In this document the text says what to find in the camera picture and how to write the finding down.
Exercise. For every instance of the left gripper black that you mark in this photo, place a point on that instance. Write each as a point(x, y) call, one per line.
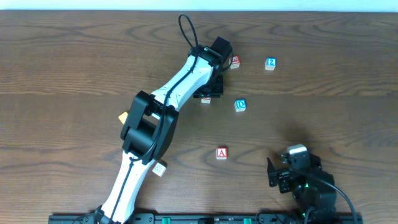
point(208, 93)

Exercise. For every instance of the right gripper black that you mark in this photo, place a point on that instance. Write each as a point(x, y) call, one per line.
point(280, 177)

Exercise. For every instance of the blue number 2 block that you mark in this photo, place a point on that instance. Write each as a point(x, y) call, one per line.
point(270, 63)

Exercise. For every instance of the red letter I block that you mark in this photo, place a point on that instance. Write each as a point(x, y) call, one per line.
point(206, 100)

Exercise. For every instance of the red letter A block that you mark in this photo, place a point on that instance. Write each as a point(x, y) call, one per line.
point(221, 153)

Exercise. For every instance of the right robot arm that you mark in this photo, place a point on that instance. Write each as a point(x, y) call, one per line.
point(309, 185)

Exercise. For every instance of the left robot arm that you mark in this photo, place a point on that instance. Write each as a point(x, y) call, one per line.
point(151, 121)

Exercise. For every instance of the red picture block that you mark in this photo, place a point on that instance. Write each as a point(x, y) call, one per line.
point(235, 62)

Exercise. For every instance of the blue letter D block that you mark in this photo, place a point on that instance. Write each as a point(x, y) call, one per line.
point(240, 105)

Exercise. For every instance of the plain cream wooden block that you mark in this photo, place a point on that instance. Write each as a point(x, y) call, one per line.
point(159, 169)

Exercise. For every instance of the yellow block lower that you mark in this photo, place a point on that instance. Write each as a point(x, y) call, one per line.
point(123, 117)

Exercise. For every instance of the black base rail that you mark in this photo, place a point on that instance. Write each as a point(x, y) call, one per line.
point(149, 218)

